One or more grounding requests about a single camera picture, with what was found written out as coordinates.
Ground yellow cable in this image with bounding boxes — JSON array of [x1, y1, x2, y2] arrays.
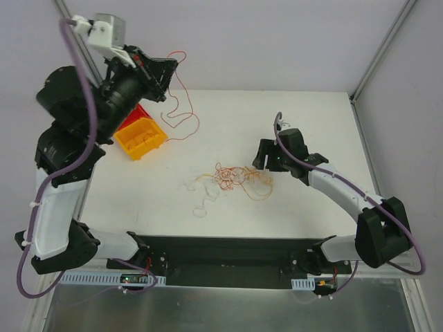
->
[[195, 165, 274, 202]]

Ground orange cable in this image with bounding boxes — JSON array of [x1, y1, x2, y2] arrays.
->
[[133, 129, 156, 148]]

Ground white cable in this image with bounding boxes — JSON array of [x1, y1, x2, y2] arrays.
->
[[178, 176, 222, 218]]

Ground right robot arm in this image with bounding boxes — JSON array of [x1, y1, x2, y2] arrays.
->
[[252, 129, 413, 273]]

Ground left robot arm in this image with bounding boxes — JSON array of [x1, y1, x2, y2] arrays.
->
[[15, 46, 179, 275]]

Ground red bin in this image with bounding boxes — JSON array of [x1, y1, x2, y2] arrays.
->
[[120, 103, 152, 129]]

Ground yellow bin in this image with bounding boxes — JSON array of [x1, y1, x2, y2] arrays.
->
[[114, 118, 168, 160]]

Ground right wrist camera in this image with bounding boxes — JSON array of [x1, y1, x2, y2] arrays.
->
[[274, 116, 292, 132]]

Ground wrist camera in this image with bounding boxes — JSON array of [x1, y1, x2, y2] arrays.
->
[[71, 12, 126, 50], [274, 116, 292, 132]]

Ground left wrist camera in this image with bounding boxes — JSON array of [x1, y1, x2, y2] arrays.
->
[[71, 12, 126, 50]]

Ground left aluminium frame post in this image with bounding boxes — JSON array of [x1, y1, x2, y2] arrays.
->
[[51, 0, 102, 85]]

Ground aluminium frame post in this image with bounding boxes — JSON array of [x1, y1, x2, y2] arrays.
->
[[350, 0, 419, 105], [51, 0, 102, 85]]

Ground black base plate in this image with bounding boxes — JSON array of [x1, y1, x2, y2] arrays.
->
[[129, 236, 351, 289]]

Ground right cable duct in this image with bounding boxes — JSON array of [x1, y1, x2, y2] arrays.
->
[[291, 277, 337, 291]]

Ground cable duct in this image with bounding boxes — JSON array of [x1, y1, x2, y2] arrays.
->
[[60, 271, 155, 288], [291, 277, 337, 291]]

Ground right aluminium frame post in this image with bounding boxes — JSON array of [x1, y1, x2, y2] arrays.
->
[[350, 0, 419, 105]]

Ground left cable duct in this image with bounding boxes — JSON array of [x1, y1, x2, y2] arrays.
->
[[60, 271, 155, 288]]

